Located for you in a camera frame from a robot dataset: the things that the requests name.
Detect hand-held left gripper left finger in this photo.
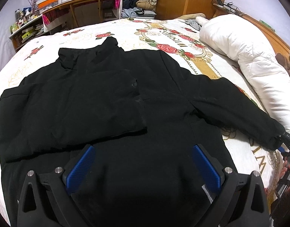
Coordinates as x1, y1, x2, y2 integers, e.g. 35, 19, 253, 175
17, 144, 97, 227

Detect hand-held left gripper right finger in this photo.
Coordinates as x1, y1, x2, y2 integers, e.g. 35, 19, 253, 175
192, 144, 271, 227

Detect black jacket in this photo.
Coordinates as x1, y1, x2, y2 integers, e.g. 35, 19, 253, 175
0, 37, 288, 227

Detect person's right forearm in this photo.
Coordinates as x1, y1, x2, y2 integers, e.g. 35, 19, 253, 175
270, 186, 290, 227

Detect pile of clothes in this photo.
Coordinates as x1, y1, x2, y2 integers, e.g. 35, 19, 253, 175
121, 0, 158, 19

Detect person's right hand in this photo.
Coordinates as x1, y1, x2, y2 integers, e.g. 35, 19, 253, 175
281, 156, 290, 188

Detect white duvet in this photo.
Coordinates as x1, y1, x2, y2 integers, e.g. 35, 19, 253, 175
199, 14, 290, 133

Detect wooden headboard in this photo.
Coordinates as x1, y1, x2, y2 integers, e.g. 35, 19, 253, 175
213, 7, 290, 56

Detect cluttered wooden shelf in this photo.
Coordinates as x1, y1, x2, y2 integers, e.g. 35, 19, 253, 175
9, 16, 45, 53

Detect floral rose bedsheet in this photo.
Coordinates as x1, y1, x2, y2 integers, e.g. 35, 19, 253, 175
0, 18, 290, 227

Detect beige cloth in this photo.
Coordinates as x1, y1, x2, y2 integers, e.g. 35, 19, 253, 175
177, 13, 207, 26

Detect orange and white box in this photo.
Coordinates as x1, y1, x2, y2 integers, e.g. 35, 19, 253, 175
37, 0, 59, 9

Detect wooden wardrobe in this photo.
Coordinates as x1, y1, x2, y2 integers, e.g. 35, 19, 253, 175
156, 0, 229, 20

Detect black wire rack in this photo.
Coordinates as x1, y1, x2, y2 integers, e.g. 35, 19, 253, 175
211, 0, 240, 14

